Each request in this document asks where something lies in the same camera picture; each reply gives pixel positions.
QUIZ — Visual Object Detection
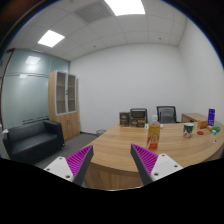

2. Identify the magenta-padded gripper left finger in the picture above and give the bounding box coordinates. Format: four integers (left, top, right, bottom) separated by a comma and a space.
43, 144, 95, 187

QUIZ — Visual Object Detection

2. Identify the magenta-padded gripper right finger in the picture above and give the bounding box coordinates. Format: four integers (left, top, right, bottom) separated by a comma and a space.
130, 143, 184, 186

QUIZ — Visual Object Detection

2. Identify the orange-labelled drink bottle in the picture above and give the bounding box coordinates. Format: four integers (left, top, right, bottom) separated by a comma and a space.
146, 114, 162, 151

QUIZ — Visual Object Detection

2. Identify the black leather sofa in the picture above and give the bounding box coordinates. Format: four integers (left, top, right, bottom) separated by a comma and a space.
2, 119, 65, 165

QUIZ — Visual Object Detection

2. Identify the green and white mug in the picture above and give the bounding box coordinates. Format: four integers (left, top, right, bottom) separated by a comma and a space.
182, 122, 195, 139

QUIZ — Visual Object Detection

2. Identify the wooden glass-door shelf cabinet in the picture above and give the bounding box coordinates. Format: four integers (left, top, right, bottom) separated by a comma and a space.
47, 69, 81, 141

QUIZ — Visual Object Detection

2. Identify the black mesh office chair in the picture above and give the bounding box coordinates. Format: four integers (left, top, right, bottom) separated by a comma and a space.
156, 105, 178, 124

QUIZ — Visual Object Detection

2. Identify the wooden side desk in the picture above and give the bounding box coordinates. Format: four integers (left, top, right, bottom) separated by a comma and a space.
181, 112, 209, 129

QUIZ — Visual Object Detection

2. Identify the dark grey office chair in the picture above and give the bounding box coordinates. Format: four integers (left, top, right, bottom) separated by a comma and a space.
129, 107, 148, 121

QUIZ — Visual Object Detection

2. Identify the purple standing pouch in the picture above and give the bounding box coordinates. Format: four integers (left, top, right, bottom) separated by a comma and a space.
207, 108, 216, 127

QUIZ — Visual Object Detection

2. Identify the square ceiling light panel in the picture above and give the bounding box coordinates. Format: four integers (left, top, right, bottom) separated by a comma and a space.
104, 0, 146, 17
37, 29, 66, 48

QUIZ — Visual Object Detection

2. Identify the ceiling air vent grille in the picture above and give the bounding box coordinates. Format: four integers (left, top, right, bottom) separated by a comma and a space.
73, 0, 114, 24

